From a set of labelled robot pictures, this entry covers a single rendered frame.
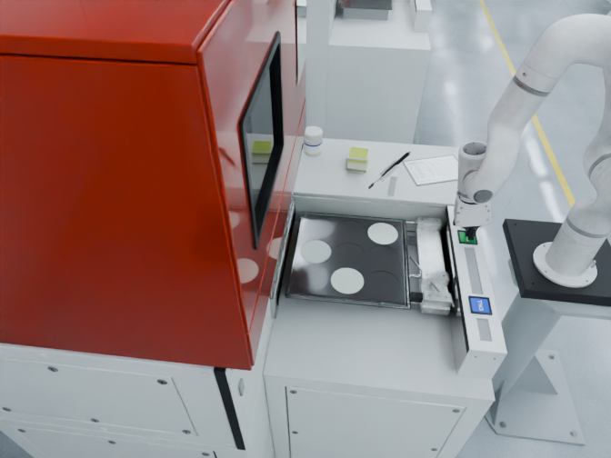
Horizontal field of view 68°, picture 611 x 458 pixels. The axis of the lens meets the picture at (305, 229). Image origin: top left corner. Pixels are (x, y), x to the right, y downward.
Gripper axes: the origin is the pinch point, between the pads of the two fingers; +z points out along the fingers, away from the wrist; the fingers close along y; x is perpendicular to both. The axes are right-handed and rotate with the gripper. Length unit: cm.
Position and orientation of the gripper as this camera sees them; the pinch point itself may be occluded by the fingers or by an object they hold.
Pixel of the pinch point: (470, 232)
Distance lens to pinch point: 148.8
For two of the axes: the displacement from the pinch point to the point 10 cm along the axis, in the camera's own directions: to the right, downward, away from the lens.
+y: 9.7, -0.7, -2.3
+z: 2.1, 7.1, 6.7
